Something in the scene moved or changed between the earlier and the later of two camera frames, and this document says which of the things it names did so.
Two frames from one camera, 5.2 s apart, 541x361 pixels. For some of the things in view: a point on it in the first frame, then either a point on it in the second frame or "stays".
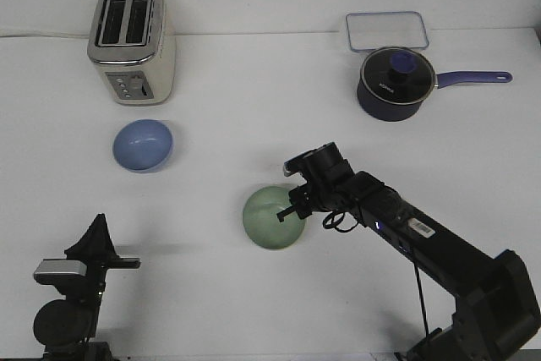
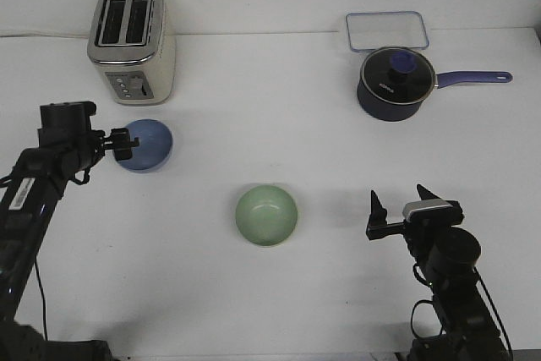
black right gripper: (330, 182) to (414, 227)
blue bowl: (143, 145) stays
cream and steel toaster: (132, 43) stays
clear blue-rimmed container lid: (371, 30) stays
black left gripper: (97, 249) to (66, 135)
